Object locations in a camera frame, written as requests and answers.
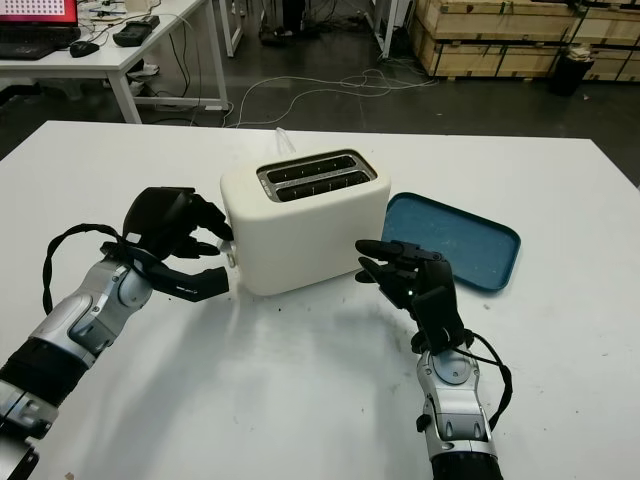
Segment white toaster power cord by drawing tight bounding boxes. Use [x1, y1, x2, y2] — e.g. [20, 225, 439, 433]
[274, 127, 297, 155]

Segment white cable on floor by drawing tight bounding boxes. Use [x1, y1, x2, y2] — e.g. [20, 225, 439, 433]
[232, 69, 441, 129]

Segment black trash bin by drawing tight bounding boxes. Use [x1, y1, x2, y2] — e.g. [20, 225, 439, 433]
[548, 43, 595, 97]

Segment black laptop with red screen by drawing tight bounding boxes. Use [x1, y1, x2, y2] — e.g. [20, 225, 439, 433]
[0, 0, 81, 60]

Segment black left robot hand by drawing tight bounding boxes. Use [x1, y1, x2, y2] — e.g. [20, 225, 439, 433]
[122, 186, 234, 261]

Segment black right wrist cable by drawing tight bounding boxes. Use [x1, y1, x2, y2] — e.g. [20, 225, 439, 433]
[464, 332, 514, 431]

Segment black handheld device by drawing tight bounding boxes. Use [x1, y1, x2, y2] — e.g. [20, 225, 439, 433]
[112, 25, 151, 48]

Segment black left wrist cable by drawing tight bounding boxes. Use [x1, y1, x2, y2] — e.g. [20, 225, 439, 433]
[42, 222, 146, 314]

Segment person legs dark trousers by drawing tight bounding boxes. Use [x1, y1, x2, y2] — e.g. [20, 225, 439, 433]
[258, 0, 306, 47]

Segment white office desk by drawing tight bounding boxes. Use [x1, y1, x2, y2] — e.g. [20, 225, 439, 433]
[0, 0, 234, 124]

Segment blue rectangular tray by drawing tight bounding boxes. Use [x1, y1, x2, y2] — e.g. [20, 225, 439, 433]
[379, 192, 523, 294]

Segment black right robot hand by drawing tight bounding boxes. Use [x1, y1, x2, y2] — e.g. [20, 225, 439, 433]
[353, 238, 459, 329]

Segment crumpled white paper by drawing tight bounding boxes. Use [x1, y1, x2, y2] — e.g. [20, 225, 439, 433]
[127, 59, 161, 84]

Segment white desk frame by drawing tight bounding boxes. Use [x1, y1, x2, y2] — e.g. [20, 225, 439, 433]
[217, 0, 416, 61]

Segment wooden shipping crate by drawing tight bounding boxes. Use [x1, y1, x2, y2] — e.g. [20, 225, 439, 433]
[414, 0, 584, 36]
[584, 42, 640, 81]
[419, 32, 566, 79]
[574, 0, 640, 44]

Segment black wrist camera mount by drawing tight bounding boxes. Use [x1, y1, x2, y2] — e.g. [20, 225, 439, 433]
[412, 284, 474, 356]
[99, 242, 230, 304]

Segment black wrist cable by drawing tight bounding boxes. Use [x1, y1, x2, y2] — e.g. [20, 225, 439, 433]
[42, 222, 146, 314]
[464, 332, 514, 431]

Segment cream white two-slot toaster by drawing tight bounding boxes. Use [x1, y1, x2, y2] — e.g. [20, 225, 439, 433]
[218, 148, 393, 296]

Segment black rectangular box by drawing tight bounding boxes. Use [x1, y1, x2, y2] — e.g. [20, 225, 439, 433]
[124, 14, 161, 31]

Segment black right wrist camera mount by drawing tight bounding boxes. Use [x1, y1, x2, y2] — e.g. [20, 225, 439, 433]
[412, 284, 474, 356]

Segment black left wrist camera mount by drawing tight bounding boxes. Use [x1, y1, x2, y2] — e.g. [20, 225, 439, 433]
[99, 242, 230, 304]

